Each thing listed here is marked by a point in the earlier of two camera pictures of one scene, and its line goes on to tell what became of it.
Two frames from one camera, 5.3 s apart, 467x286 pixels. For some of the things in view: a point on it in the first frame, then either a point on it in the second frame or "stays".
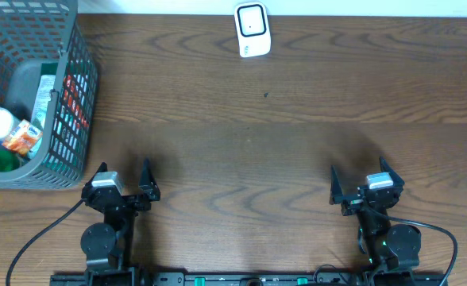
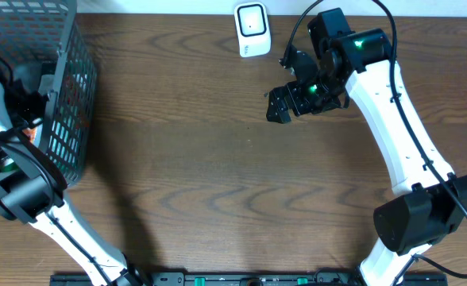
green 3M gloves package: x=40 y=113 -> x=70 y=122
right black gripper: x=336 y=195 -> x=276 y=96
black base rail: x=250 y=279 stays
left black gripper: x=145 y=189 -> x=37 y=102
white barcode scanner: x=252 y=28 stays
